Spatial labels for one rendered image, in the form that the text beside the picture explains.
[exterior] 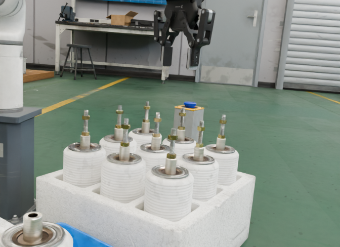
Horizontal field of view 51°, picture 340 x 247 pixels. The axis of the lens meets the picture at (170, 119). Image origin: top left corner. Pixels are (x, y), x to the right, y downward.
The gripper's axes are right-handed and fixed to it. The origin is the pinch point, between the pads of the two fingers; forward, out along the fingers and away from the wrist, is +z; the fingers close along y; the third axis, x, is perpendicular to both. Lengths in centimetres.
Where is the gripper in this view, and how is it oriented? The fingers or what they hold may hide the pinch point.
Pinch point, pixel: (178, 60)
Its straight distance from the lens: 68.0
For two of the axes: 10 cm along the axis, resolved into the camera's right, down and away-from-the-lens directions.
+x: 7.3, -0.8, 6.8
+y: 6.8, 1.9, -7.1
